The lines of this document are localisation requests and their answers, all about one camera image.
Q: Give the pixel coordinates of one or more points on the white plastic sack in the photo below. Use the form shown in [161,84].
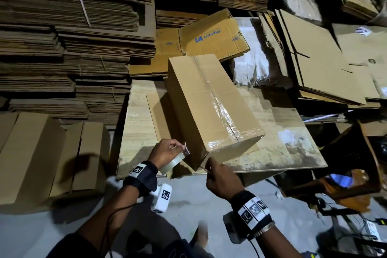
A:
[251,52]

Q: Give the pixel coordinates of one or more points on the black right wrist band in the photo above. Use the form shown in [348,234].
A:
[251,214]

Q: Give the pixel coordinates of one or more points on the person's right hand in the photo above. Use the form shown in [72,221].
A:
[224,179]

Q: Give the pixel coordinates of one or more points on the yellow carton with blue print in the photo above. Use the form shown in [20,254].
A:
[214,34]

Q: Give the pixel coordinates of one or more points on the person's left forearm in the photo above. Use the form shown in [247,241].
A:
[90,230]

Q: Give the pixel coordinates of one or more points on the black left wrist band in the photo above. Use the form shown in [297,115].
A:
[140,178]

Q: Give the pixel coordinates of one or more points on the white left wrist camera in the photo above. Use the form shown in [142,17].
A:
[161,198]

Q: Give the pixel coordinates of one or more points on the clear tape roll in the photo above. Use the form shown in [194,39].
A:
[176,158]

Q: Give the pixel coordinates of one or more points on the stacks of flat cardboard bundles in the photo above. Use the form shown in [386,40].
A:
[60,37]

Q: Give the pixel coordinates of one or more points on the person's trouser leg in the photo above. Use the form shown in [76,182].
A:
[175,249]

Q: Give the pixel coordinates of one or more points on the person's right forearm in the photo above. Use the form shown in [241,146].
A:
[278,246]

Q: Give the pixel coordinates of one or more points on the blue glowing device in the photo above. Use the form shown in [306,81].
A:
[341,180]

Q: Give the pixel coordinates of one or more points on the clear plastic sheet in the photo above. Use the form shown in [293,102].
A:
[300,1]

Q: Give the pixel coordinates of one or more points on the black wrist band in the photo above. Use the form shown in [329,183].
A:
[140,178]
[251,214]

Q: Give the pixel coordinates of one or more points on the person's left hand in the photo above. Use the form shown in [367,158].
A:
[163,153]

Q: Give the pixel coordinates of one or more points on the plywood work board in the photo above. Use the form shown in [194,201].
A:
[284,134]

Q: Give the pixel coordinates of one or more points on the person's bare foot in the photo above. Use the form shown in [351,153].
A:
[201,235]

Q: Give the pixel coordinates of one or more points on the pile of brown cartons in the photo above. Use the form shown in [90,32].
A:
[320,55]

